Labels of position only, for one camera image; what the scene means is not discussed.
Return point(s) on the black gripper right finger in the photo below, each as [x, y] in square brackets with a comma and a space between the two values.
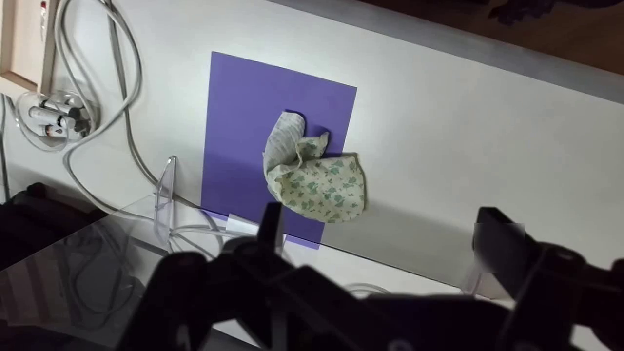
[504, 249]

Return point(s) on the floral green patterned cloth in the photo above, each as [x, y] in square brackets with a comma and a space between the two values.
[305, 179]

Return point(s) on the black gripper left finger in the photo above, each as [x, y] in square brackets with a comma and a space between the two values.
[272, 227]

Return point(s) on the clear glass barrier panel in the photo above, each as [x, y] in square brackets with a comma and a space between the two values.
[79, 292]

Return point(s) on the clear acrylic left stand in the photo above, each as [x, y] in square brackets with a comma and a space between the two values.
[167, 212]

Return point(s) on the round clear plug holder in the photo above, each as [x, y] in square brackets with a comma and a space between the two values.
[59, 118]

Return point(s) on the purple paper sheet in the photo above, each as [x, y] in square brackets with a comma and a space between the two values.
[245, 103]

